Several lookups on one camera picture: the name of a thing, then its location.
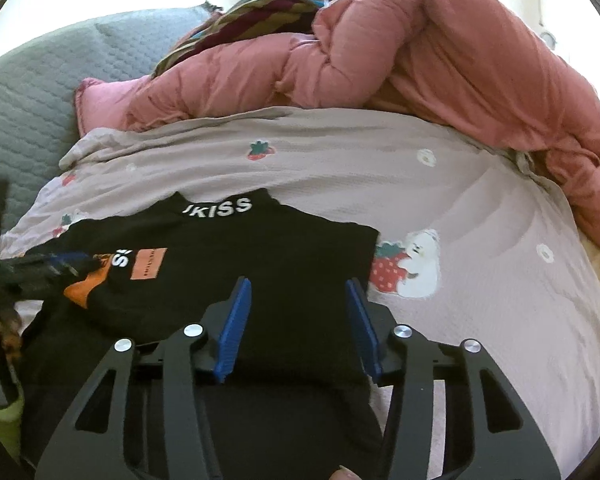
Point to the grey quilted bed cover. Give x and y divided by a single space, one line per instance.
40 95

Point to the salmon pink quilt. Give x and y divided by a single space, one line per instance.
430 50

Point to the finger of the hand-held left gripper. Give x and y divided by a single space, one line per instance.
62 262

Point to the green cloth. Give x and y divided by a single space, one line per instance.
0 430

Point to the strawberry print blanket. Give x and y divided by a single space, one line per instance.
455 210

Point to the person's right hand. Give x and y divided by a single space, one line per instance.
342 474

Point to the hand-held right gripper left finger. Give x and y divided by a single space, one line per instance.
235 330

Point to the striped cloth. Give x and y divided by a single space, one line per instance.
260 15

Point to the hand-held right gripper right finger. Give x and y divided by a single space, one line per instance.
362 330

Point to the brown patterned cloth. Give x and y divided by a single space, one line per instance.
0 330

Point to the black printed t-shirt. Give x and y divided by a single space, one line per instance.
280 270

